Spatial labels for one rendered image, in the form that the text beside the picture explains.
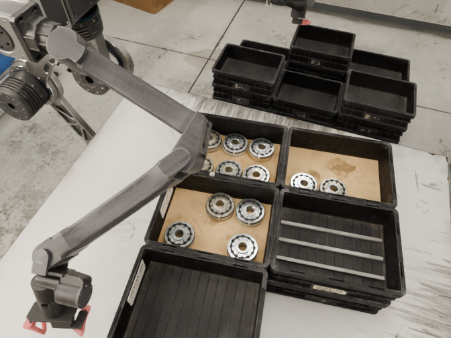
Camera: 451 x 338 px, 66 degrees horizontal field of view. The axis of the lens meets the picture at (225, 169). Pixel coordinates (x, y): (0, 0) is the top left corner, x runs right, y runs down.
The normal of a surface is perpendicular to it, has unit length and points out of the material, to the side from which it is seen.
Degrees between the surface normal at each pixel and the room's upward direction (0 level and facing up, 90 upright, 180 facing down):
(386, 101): 0
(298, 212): 0
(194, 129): 33
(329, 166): 0
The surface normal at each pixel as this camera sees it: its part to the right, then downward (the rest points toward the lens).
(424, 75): 0.01, -0.59
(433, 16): -0.33, 0.76
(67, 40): -0.17, -0.07
